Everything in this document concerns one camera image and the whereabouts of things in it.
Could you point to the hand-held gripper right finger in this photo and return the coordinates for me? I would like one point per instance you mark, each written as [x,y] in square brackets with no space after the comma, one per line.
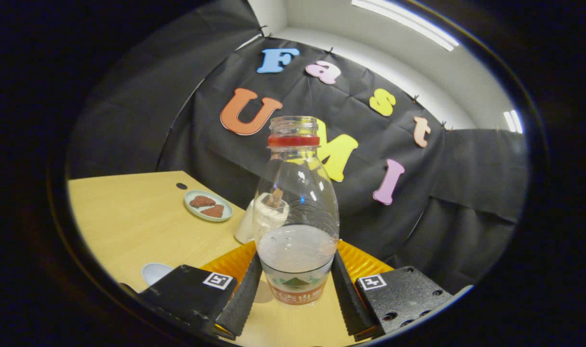
[350,301]

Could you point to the pale green plate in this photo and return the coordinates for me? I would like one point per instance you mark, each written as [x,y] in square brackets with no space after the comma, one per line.
[196,212]

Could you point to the large ceiling light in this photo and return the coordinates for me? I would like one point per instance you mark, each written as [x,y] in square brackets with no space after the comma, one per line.
[408,24]

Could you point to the cream toaster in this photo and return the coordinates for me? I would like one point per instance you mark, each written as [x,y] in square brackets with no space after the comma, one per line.
[244,229]

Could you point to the wooden table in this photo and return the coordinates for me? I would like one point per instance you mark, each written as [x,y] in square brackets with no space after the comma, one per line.
[138,226]

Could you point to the brown bread slice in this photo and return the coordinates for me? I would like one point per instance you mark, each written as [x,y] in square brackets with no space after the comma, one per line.
[275,197]

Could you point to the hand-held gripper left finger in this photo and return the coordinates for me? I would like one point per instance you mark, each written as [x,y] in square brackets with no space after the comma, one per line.
[242,301]

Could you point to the clear plastic juice bottle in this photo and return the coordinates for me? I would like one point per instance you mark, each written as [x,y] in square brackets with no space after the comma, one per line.
[296,250]

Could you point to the white cup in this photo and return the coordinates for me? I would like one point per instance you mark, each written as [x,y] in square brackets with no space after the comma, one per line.
[154,272]

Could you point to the small ceiling light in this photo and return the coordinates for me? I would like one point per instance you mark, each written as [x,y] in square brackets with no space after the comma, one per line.
[513,121]

